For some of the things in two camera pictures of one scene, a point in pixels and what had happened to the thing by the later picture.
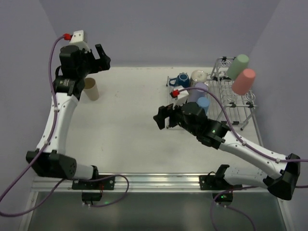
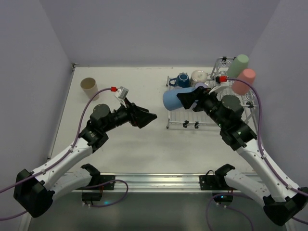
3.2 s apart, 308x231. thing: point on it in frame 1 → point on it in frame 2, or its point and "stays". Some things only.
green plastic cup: [238, 65] stays
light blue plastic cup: [203, 102] → [171, 101]
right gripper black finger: [160, 118] → [188, 98]
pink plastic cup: [243, 83] stays
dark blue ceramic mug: [182, 80] stays
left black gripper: [96, 61] → [132, 113]
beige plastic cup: [91, 89] stays
